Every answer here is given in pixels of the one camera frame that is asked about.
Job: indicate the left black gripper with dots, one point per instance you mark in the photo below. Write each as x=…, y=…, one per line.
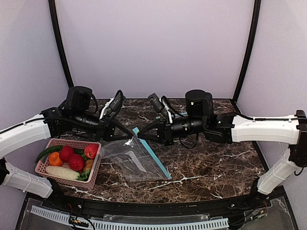
x=109, y=131

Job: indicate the clear zip bag blue zipper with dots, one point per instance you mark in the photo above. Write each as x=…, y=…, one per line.
x=137, y=160

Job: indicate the brown toy potato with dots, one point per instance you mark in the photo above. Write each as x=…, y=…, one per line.
x=88, y=165

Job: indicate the white toy radish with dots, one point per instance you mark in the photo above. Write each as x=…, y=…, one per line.
x=62, y=172

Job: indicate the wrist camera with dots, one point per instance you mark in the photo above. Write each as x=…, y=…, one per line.
x=160, y=107
x=112, y=107

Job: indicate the green toy chili pepper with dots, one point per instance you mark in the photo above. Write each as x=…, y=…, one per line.
x=48, y=151

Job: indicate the green toy leafy vegetable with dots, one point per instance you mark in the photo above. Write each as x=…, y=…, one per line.
x=84, y=176

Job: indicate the pink perforated plastic basket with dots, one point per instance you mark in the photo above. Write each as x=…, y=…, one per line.
x=80, y=145

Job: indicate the orange toy fruit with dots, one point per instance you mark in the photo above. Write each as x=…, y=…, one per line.
x=54, y=159

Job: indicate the right black frame post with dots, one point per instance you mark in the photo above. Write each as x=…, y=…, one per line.
x=248, y=51

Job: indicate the red toy tomato right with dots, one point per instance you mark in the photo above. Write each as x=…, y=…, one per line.
x=91, y=151

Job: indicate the red toy fruit front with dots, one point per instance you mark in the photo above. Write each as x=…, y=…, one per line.
x=76, y=162

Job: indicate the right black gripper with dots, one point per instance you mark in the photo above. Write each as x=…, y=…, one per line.
x=165, y=130

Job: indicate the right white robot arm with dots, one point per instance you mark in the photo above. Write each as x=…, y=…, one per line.
x=233, y=128

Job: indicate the red toy fruit left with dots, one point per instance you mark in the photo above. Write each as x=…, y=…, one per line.
x=65, y=153

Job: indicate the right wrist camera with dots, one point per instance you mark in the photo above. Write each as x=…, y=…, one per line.
x=160, y=107

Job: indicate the left black frame post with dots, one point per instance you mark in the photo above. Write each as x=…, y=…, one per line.
x=59, y=42

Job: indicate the black frame post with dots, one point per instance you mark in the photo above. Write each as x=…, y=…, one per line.
x=59, y=42
x=248, y=51

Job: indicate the black front rail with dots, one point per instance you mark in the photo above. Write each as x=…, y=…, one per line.
x=159, y=199

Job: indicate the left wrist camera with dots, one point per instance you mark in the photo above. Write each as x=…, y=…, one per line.
x=112, y=107

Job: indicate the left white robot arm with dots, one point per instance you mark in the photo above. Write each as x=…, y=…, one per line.
x=72, y=113

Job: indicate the red toy fruit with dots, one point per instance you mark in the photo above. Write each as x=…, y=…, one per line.
x=76, y=162
x=65, y=153

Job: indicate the white slotted cable duct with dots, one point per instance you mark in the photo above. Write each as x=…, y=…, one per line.
x=130, y=223

